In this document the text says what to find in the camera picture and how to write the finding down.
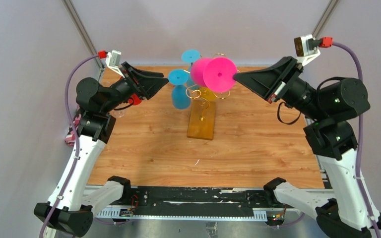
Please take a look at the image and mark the red wine glass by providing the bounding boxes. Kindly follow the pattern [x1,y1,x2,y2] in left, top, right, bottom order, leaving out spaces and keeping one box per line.
[127,94,142,106]

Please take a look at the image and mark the purple cable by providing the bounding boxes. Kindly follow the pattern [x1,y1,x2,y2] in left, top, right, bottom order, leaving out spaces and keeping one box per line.
[320,37,381,238]
[38,50,107,238]

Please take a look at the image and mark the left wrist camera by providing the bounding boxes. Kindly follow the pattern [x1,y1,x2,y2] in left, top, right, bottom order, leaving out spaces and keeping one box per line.
[105,50,124,77]

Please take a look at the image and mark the pink wine glass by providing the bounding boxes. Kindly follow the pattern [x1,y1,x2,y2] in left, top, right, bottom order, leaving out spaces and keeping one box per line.
[190,57,238,93]

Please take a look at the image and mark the blue wine glass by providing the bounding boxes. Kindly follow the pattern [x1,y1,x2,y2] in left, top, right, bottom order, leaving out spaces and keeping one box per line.
[181,49,200,87]
[168,69,191,110]

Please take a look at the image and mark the clear wine glass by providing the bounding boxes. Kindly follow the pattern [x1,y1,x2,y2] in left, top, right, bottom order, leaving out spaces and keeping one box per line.
[113,109,127,118]

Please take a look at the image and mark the gold wire glass rack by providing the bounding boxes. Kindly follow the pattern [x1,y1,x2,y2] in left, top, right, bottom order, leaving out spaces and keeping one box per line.
[186,53,239,121]

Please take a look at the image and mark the wooden rack base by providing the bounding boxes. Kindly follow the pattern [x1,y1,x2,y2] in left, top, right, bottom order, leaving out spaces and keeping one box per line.
[187,100,216,140]

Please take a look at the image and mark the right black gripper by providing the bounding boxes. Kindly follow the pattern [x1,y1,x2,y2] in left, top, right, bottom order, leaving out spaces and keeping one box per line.
[231,54,324,119]

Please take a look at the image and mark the front blue wine glass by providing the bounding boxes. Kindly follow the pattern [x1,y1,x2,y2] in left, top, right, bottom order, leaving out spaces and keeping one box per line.
[168,69,191,110]

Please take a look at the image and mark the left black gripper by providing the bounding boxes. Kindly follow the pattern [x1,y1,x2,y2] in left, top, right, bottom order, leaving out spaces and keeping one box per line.
[101,62,169,114]

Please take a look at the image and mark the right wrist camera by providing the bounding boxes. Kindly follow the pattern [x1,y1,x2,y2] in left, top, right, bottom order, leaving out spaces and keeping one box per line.
[294,34,322,66]

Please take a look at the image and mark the rear blue wine glass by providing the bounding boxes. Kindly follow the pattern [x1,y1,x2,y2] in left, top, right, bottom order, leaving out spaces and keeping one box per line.
[181,49,200,87]

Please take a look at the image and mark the pink camouflage cloth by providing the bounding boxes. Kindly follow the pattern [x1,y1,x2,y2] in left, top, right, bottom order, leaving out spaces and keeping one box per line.
[64,109,82,147]

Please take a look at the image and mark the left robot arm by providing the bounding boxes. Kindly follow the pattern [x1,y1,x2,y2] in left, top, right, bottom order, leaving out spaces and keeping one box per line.
[34,62,168,238]

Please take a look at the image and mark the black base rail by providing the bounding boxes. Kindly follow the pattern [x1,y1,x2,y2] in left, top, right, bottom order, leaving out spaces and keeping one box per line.
[96,186,300,222]

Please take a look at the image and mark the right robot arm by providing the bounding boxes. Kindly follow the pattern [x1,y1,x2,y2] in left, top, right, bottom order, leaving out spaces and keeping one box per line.
[233,57,381,238]

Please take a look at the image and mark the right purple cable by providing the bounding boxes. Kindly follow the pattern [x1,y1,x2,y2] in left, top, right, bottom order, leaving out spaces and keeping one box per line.
[320,37,381,238]

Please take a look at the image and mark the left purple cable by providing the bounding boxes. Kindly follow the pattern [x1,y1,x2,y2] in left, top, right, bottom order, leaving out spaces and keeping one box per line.
[38,50,107,238]

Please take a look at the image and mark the yellow wine glass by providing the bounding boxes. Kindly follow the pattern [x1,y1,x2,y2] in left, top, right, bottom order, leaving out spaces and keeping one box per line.
[199,87,217,102]

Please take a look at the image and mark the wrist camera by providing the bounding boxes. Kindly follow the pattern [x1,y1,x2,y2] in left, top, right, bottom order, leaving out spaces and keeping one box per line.
[294,34,322,66]
[105,50,124,77]

